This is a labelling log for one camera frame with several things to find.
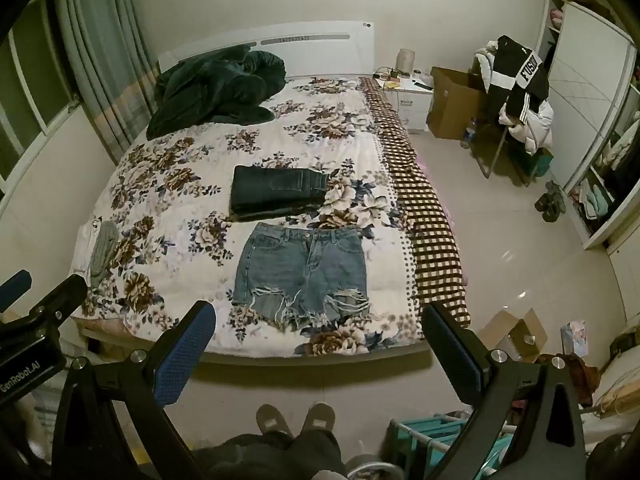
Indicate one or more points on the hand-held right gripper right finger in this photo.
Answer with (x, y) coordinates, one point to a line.
(450, 355)

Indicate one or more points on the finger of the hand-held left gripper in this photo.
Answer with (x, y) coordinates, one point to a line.
(12, 287)
(65, 297)

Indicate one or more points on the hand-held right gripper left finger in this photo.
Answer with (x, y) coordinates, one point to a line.
(184, 357)

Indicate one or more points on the light blue denim shorts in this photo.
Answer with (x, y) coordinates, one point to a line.
(300, 270)

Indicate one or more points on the grey knitted cloth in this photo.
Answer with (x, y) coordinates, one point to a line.
(103, 250)

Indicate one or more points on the white cloth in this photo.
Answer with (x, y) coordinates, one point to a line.
(87, 240)

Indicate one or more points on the small open cardboard box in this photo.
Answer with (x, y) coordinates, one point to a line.
(520, 335)

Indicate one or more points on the teal plastic crate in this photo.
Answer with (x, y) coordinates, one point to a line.
(430, 435)

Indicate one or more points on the person's left grey shoe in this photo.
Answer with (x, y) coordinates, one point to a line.
(274, 420)

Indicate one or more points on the person's grey shoe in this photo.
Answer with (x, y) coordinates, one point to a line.
(274, 420)
(318, 417)

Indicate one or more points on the brown checked bedsheet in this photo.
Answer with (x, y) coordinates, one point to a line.
(435, 240)

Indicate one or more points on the pink blue printed box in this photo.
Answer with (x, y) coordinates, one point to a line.
(573, 340)

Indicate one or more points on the brown cloth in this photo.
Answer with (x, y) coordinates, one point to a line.
(582, 375)

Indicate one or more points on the person's right grey shoe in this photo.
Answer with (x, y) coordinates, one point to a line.
(318, 417)

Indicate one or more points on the person's legs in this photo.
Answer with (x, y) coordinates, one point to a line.
(290, 457)

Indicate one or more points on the bed with floral sheet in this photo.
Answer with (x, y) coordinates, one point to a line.
(175, 200)

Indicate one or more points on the pair of dark slippers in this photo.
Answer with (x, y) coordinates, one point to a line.
(550, 202)

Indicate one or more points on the folded dark jeans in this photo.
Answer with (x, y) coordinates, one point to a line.
(275, 190)

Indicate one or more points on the window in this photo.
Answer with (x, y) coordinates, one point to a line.
(30, 90)

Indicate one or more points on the wooden chair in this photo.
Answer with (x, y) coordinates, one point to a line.
(492, 152)

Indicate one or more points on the plastic water bottle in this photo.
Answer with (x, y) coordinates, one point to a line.
(468, 135)

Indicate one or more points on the white puffy jacket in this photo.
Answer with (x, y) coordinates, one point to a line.
(537, 127)

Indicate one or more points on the grey green curtain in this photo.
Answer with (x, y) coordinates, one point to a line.
(100, 50)

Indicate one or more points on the large cardboard box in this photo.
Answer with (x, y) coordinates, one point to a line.
(452, 105)

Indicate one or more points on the white nightstand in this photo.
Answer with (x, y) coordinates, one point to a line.
(412, 105)

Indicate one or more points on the dark green blanket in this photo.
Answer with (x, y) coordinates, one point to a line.
(215, 87)

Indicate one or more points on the black white striped jacket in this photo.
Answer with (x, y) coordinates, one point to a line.
(515, 70)

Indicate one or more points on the beige cylindrical lamp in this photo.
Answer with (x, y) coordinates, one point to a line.
(406, 62)

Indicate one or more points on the white wardrobe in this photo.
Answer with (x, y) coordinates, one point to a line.
(587, 90)

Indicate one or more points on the white bed headboard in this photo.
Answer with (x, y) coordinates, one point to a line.
(300, 47)

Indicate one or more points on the bed frame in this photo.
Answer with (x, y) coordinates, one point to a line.
(320, 359)

